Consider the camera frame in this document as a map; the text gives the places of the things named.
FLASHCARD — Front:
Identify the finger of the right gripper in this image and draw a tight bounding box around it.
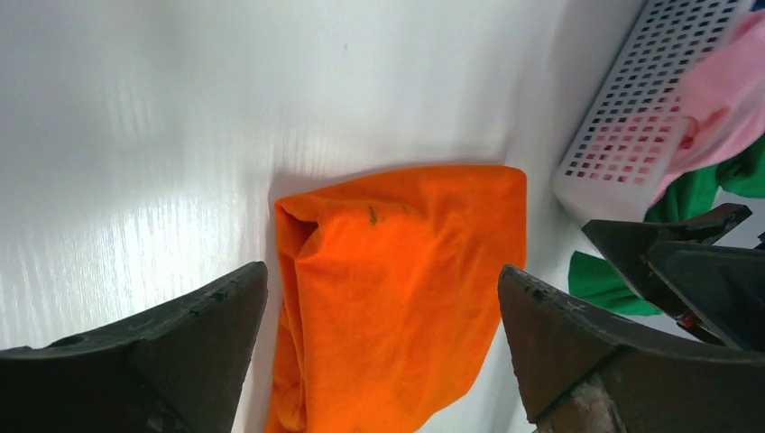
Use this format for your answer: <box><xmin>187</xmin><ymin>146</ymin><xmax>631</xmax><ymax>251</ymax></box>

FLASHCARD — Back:
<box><xmin>646</xmin><ymin>242</ymin><xmax>764</xmax><ymax>353</ymax></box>
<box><xmin>583</xmin><ymin>203</ymin><xmax>752</xmax><ymax>345</ymax></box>

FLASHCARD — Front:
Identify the pink t shirt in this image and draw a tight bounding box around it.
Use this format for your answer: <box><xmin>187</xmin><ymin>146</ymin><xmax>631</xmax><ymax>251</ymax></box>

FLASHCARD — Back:
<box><xmin>652</xmin><ymin>9</ymin><xmax>764</xmax><ymax>204</ymax></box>

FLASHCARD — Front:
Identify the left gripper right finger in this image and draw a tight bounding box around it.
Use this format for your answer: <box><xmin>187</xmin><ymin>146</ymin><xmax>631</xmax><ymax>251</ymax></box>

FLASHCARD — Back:
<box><xmin>498</xmin><ymin>265</ymin><xmax>764</xmax><ymax>432</ymax></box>

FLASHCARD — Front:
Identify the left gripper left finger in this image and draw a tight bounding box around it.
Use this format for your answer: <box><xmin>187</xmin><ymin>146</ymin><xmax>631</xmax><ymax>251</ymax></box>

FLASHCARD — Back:
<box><xmin>1</xmin><ymin>262</ymin><xmax>268</xmax><ymax>432</ymax></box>

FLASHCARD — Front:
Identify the orange t shirt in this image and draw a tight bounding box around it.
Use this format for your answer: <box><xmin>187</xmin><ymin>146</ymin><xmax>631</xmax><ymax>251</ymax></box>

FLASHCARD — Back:
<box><xmin>264</xmin><ymin>165</ymin><xmax>527</xmax><ymax>432</ymax></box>

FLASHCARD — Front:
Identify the white plastic laundry basket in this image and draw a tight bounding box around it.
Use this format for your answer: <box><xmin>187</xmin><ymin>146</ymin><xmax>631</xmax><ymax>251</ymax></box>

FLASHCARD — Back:
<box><xmin>552</xmin><ymin>1</ymin><xmax>753</xmax><ymax>225</ymax></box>

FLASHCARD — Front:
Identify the green t shirt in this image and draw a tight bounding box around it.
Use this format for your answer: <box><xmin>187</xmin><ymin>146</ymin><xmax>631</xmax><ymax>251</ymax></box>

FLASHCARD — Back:
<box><xmin>566</xmin><ymin>134</ymin><xmax>765</xmax><ymax>318</ymax></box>

